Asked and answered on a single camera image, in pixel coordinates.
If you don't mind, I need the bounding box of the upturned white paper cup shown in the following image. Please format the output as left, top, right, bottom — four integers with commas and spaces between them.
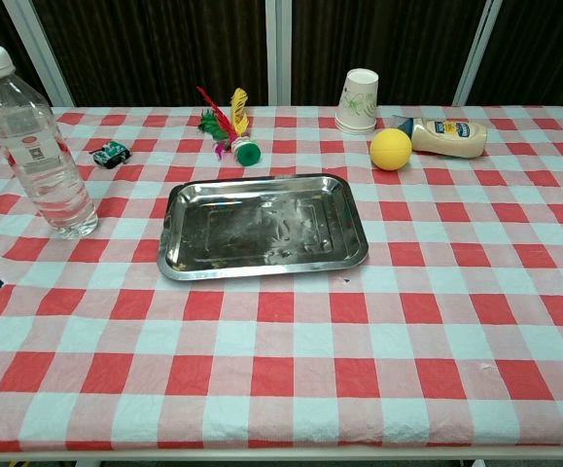
334, 68, 379, 135

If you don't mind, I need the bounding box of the clear plastic water bottle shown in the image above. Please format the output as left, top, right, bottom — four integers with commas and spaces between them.
0, 45, 99, 239

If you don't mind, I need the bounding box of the rectangular stainless steel tray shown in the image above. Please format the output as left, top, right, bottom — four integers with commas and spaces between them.
157, 173, 369, 282

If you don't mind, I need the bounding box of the red white checkered tablecloth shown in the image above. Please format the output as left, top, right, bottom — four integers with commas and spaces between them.
0, 104, 563, 453

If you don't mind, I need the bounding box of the small green toy car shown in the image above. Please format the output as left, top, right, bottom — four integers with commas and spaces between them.
89, 140, 132, 170

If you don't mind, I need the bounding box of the mayonnaise squeeze bottle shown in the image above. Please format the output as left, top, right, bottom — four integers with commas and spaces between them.
391, 115, 488, 160

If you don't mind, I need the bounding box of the white partition frame post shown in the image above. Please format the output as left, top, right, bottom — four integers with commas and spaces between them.
451, 0, 504, 107
264, 0, 293, 106
1, 0, 76, 108

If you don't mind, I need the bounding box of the colourful feather shuttlecock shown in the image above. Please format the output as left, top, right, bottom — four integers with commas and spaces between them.
196, 86, 263, 168

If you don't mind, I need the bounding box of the yellow ball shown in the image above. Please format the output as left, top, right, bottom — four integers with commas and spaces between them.
369, 127, 413, 171

